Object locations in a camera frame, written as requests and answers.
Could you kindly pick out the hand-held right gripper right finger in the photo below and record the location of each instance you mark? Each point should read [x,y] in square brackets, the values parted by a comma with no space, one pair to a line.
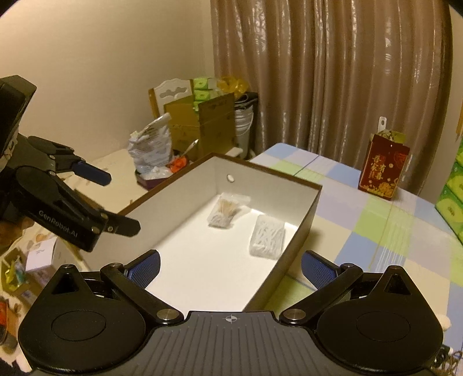
[317,269]

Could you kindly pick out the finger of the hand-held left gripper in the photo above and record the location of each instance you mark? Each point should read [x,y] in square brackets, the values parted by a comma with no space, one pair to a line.
[123,225]
[90,172]

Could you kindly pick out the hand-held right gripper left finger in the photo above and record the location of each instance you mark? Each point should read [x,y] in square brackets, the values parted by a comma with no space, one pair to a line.
[146,269]

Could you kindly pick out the brown box with white inside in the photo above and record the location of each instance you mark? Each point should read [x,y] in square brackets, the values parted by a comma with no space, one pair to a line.
[188,246]

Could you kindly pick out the dark purple tub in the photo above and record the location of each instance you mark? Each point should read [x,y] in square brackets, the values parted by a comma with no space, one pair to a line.
[148,180]

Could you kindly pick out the small white box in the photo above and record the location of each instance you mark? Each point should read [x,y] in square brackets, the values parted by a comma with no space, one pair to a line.
[41,256]

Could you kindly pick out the clear pack of white swabs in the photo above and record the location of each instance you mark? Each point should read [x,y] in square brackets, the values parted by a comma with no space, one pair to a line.
[267,236]

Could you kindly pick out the crumpled printed plastic bag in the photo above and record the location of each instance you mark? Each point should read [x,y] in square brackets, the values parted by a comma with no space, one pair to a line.
[150,152]

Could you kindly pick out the checked tablecloth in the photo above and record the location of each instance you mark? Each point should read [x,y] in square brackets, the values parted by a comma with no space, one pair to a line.
[379,235]

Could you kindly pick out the white carved chair back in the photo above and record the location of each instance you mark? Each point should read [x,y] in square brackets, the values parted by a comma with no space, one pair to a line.
[170,90]

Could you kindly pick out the dark red patterned box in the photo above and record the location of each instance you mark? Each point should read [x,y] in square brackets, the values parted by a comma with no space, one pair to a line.
[379,170]

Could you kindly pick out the brown cardboard carton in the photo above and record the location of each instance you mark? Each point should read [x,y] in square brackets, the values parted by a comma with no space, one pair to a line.
[213,123]

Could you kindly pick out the stack of green packets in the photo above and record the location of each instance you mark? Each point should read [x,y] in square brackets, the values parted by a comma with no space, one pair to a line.
[202,90]

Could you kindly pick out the green tissue packs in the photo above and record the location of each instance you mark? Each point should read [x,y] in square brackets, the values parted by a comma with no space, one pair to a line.
[452,202]

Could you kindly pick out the yellow plastic bag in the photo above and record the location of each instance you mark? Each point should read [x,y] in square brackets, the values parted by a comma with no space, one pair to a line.
[233,86]

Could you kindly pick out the beige curtain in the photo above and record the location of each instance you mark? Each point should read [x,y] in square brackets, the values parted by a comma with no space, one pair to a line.
[325,79]

